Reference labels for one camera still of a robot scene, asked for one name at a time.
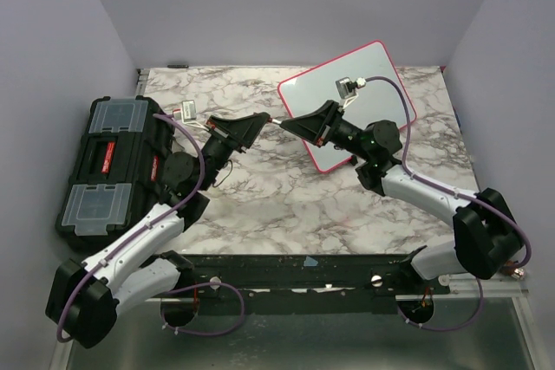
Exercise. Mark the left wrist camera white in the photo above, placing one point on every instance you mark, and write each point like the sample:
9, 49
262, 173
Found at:
186, 113

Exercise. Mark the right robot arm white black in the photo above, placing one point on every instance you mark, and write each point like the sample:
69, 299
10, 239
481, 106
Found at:
484, 237

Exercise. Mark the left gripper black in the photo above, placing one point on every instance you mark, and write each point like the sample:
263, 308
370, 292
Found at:
250, 129

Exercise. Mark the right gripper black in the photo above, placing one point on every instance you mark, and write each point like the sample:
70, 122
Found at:
306, 127

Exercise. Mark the black toolbox with clear lids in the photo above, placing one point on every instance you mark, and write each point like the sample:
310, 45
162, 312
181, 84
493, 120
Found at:
116, 178

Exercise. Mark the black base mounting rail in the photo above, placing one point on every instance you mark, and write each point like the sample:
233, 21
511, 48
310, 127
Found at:
295, 285

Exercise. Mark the whiteboard with pink frame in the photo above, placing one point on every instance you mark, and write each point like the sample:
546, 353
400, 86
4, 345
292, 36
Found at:
385, 98

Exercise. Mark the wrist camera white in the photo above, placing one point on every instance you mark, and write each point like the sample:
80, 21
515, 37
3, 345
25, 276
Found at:
186, 113
348, 90

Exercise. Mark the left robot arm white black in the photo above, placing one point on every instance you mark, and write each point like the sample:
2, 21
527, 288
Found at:
87, 297

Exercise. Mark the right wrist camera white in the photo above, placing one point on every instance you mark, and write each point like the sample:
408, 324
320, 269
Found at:
348, 90

